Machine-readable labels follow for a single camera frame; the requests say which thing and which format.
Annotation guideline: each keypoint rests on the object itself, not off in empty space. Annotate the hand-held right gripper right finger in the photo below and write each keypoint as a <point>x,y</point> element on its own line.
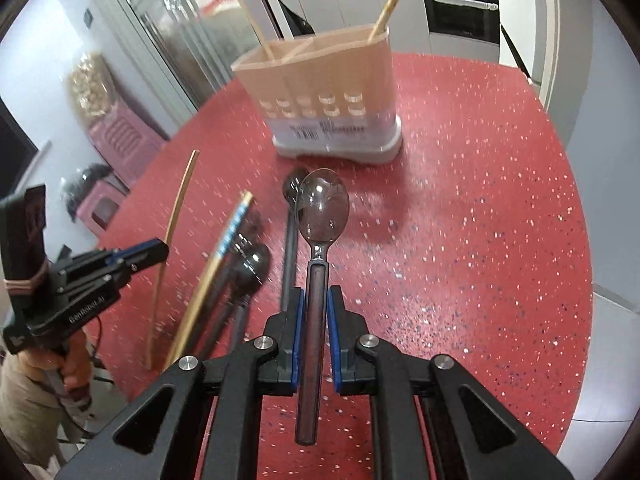
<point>336,340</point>

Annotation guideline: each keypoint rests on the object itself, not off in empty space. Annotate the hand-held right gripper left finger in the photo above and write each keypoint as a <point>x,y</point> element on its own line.
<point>299,330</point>

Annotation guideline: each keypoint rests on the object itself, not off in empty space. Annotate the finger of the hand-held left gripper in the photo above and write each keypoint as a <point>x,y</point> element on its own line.
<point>142,250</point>
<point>95,285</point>

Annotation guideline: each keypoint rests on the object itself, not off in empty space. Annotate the thin wooden chopstick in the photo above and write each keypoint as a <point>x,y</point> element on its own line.
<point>182,195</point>

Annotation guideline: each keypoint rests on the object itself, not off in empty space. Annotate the blue patterned wooden chopstick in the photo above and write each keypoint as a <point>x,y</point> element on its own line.
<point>230,230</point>

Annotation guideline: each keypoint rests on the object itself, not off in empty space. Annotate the beige utensil holder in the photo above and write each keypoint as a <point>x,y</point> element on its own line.
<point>320,80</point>

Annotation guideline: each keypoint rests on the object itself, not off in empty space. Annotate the person's left forearm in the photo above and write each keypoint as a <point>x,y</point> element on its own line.
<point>25,410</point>

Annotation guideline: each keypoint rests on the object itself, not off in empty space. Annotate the person's left hand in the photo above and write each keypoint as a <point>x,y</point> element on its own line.
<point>75,365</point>

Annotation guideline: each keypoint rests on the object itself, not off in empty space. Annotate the small pink plastic stool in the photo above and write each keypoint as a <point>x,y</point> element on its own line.
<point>102,205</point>

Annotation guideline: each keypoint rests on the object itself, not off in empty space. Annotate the black plastic bag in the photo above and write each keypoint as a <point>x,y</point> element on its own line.
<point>82,182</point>

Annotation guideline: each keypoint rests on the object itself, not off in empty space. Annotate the dark screen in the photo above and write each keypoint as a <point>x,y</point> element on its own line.
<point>15,150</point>

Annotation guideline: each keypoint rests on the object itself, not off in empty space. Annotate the pink slatted plastic stool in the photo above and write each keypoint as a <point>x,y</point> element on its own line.
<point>125,140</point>

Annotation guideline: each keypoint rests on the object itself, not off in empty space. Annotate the clear bag of nuts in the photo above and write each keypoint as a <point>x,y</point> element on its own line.
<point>90,90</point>

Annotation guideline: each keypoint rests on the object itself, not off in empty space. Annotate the glass door cabinet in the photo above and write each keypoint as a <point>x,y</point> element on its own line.
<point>190,25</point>

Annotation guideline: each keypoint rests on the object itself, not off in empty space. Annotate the grey kitchen counter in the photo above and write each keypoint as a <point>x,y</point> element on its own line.
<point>345,5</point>

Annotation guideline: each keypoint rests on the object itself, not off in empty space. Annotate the built-in black oven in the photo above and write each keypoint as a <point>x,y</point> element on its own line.
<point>460,10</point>

